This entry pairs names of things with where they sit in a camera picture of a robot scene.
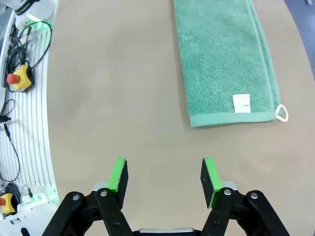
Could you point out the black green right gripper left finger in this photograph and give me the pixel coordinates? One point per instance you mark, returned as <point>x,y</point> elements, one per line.
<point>108,209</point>

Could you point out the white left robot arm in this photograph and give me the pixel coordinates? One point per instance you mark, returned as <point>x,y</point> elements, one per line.
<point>34,14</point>

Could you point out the green terry towel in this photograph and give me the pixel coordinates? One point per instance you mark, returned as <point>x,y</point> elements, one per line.
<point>221,61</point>

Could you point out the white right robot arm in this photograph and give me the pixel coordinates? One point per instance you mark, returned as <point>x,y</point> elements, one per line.
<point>32,216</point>

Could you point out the yellow emergency stop button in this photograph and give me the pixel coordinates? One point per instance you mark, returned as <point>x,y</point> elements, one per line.
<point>21,78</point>
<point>7,204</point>

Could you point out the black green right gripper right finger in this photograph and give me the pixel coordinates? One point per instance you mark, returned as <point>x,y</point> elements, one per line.
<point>221,209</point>

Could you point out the white slotted mounting platform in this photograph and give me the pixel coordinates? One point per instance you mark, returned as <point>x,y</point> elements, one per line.
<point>32,135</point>

